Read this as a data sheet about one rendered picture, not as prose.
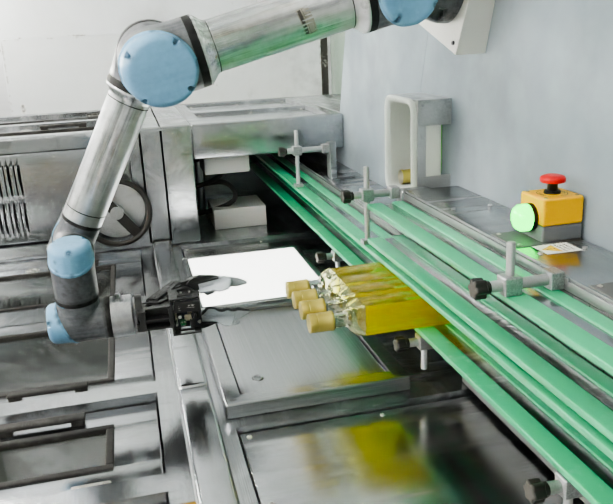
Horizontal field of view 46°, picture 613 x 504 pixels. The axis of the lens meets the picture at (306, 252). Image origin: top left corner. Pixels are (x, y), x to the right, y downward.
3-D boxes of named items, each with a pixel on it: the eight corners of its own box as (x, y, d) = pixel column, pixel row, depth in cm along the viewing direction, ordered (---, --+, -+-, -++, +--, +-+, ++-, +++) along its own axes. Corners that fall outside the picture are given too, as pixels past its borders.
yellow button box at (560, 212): (559, 227, 121) (518, 232, 119) (561, 183, 119) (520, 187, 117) (584, 238, 114) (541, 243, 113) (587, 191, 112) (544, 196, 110)
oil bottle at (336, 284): (426, 291, 147) (324, 304, 142) (426, 264, 145) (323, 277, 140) (438, 300, 141) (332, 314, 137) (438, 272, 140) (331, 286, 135)
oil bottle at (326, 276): (415, 282, 152) (317, 295, 147) (415, 256, 150) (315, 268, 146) (426, 290, 147) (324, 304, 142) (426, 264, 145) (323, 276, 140)
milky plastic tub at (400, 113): (418, 184, 178) (384, 188, 176) (418, 91, 171) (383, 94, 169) (448, 199, 161) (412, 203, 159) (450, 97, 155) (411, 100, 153)
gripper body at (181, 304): (206, 333, 133) (139, 342, 130) (201, 317, 141) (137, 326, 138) (202, 294, 131) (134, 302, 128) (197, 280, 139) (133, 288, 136)
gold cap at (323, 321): (330, 326, 129) (306, 329, 128) (329, 307, 128) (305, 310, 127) (335, 333, 126) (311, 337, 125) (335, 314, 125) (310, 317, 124)
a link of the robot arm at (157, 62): (405, -65, 126) (103, 31, 119) (443, -61, 113) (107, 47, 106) (417, 5, 132) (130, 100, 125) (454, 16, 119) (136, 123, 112)
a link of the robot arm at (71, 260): (45, 229, 130) (55, 282, 135) (43, 255, 121) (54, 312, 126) (91, 224, 132) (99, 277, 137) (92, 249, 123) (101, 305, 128)
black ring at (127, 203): (155, 239, 230) (85, 246, 225) (148, 173, 224) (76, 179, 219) (156, 243, 226) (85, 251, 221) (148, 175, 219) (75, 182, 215)
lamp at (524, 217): (523, 226, 118) (506, 228, 117) (524, 199, 116) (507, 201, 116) (538, 233, 113) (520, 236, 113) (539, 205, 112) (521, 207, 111)
